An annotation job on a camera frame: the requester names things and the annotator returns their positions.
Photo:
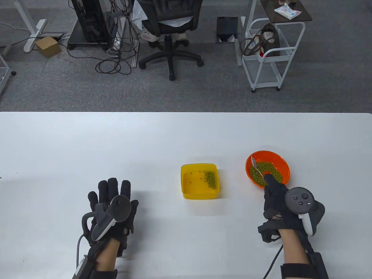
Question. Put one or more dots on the black office chair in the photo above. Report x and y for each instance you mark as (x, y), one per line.
(174, 11)

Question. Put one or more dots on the dark handbag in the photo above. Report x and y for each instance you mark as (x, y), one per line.
(271, 43)

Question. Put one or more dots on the person's left hand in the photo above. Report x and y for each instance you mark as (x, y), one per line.
(112, 189)

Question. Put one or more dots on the black floor box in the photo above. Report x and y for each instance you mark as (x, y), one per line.
(226, 27)

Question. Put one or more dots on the white desk leg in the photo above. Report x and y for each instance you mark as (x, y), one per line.
(36, 30)
(251, 7)

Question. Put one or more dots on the white tissue packet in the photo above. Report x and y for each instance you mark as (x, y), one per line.
(287, 11)

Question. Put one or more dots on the stainless steel spoon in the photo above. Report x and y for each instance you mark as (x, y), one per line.
(253, 161)

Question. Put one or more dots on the yellow plastic food container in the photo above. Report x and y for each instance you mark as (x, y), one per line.
(193, 186)

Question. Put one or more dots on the white cloth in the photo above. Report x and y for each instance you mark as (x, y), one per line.
(138, 14)

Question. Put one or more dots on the white power strip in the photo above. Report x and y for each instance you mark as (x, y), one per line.
(117, 44)

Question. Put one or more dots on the person's right hand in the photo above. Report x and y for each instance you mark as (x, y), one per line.
(274, 203)

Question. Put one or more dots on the small cardboard box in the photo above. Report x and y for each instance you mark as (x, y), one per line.
(48, 46)

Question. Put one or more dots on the person's right forearm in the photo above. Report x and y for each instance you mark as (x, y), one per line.
(293, 247)

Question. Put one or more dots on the black wrist camera unit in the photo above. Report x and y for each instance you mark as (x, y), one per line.
(82, 266)
(319, 264)

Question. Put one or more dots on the orange plastic bowl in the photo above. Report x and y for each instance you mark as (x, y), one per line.
(279, 162)

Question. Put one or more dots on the person's left forearm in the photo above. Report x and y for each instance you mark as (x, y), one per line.
(107, 257)

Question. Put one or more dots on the white metal rolling cart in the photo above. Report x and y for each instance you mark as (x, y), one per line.
(263, 74)

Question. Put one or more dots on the grey handheld controller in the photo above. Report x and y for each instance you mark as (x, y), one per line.
(120, 207)
(299, 200)

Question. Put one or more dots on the silver metal rail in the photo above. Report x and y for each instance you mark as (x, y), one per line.
(134, 58)

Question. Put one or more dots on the pile of green mung beans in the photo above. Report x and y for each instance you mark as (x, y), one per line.
(273, 170)
(209, 178)

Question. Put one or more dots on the brown cart top board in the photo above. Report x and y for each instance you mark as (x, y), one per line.
(305, 17)

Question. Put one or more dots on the black flat trolley base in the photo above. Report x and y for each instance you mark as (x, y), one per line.
(77, 40)

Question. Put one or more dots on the black glove sensor module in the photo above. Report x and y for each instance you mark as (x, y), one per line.
(266, 232)
(122, 250)

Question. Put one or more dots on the white printed plastic bag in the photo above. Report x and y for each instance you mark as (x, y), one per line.
(146, 35)

